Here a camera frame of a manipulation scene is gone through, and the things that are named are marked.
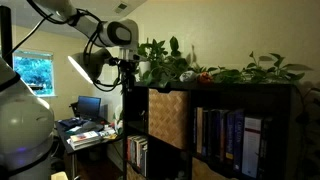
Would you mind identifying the white flower plant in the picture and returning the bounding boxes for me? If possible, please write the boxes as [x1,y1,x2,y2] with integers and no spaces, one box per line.
[111,104,125,136]

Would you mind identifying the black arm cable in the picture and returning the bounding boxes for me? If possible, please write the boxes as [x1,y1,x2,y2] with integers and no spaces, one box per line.
[12,0,123,93]

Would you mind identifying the white navy book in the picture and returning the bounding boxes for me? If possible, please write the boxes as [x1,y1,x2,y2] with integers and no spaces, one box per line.
[141,141,149,178]

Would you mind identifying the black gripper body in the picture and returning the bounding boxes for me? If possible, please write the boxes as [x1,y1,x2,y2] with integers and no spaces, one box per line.
[114,57,143,75]

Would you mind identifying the white framed window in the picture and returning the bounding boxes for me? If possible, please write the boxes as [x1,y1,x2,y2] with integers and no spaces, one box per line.
[12,49,58,99]

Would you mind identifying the white spine thick book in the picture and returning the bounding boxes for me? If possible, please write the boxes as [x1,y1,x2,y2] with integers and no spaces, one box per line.
[241,115,265,179]

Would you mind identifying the blue book yellow label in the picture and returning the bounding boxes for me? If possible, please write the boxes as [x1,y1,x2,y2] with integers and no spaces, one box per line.
[225,111,236,165]

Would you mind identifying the black thick book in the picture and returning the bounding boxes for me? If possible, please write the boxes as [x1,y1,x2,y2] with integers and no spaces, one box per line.
[261,116,275,180]

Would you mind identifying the tan spine book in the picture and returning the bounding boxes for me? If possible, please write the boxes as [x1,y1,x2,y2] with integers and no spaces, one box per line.
[195,106,204,155]

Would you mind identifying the stacked paperback books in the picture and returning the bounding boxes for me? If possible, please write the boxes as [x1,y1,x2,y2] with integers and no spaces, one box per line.
[67,130,103,151]

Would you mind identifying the black flat gadget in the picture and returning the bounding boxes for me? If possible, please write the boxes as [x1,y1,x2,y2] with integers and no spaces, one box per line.
[77,120,105,134]

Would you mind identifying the dark wooden desk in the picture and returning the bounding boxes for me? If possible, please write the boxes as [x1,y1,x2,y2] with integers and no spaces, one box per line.
[54,117,125,180]

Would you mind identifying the cream box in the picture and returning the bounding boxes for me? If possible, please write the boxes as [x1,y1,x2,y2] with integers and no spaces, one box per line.
[50,170,70,180]

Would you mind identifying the white plant pot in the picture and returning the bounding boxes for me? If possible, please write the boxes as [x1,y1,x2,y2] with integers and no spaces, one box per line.
[138,59,153,81]

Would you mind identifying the colourful booklets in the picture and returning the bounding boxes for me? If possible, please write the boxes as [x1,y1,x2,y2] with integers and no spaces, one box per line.
[98,127,118,140]

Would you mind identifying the green pothos plant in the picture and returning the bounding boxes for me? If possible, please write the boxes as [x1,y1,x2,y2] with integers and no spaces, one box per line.
[135,35,314,89]

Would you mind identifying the ceiling air vent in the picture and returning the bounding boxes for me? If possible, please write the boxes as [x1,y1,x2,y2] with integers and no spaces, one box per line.
[114,1,130,15]

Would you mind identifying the computer monitor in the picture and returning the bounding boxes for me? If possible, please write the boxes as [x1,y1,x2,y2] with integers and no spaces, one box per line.
[76,95,102,122]

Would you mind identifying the black vertical pole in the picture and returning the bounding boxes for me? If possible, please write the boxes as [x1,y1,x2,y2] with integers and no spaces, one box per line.
[0,5,14,69]

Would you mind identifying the orange spine book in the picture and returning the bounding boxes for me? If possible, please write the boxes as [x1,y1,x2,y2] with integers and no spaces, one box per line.
[126,135,132,163]

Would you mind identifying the blue fabric bundle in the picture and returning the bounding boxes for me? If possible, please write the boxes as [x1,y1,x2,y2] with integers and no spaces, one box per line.
[59,117,88,130]

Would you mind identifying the blue hardcover book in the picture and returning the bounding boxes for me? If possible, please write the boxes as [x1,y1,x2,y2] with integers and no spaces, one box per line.
[233,109,246,172]

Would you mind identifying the black spine book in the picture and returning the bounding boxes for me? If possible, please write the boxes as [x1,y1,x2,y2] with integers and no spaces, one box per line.
[209,108,222,160]
[202,109,211,158]

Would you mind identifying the orange striped socks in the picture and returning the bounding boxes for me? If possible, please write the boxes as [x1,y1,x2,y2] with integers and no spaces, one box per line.
[197,71,214,85]

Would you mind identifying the white lamp shade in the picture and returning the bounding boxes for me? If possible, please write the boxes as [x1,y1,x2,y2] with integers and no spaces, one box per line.
[67,48,114,85]

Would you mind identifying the black cube bookshelf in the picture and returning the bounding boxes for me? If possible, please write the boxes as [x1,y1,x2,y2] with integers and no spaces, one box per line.
[121,80,299,180]

